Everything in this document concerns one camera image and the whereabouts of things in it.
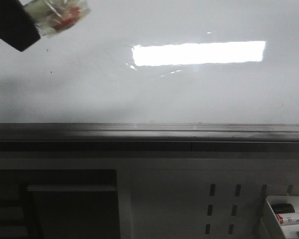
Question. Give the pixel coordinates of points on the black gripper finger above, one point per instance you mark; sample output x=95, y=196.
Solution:
x=16, y=27

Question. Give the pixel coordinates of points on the white whiteboard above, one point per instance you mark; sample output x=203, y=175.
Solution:
x=188, y=73

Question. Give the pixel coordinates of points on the white marker tray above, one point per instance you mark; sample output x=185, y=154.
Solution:
x=269, y=227

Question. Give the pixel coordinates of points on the white pegboard panel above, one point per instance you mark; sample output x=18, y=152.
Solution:
x=140, y=195

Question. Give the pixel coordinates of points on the white taped whiteboard marker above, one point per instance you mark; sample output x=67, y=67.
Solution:
x=52, y=17

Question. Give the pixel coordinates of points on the red capped marker in tray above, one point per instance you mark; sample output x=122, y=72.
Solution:
x=288, y=219

